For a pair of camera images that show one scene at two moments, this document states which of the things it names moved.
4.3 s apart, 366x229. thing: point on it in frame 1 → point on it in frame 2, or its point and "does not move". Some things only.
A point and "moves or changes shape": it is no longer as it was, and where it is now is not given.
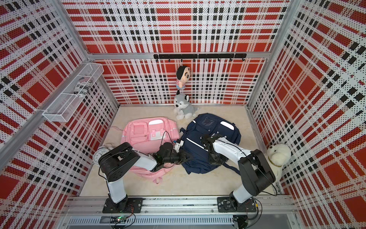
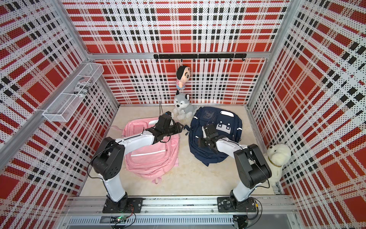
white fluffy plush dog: x=279 y=154 does not move
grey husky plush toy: x=183 y=109 does not move
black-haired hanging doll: x=183 y=76 does not move
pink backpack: x=146 y=134 does not move
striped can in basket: x=83 y=86 does not move
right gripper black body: x=216 y=158 → x=204 y=142
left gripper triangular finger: x=183 y=156 → x=178 y=128
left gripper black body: x=173 y=158 → x=169 y=131
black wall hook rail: x=194 y=56 does not move
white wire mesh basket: x=62 y=109 does not move
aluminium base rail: x=182 y=205 does not move
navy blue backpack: x=201 y=161 moves or changes shape
